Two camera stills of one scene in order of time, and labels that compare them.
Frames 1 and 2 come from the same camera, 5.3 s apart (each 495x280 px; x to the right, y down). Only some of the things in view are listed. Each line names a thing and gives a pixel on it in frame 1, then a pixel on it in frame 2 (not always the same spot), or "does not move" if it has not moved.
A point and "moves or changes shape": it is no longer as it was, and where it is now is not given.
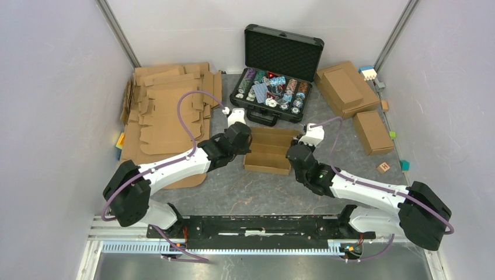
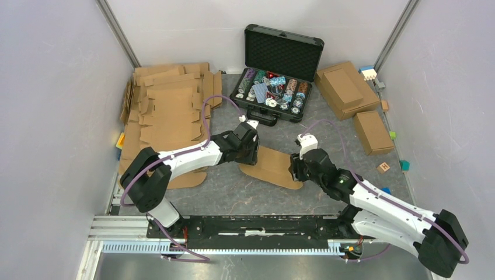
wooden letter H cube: (383, 167) does not move
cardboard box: (268, 150) moves or changes shape
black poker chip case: (280, 67) does not move
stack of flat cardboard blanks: (152, 134) does not move
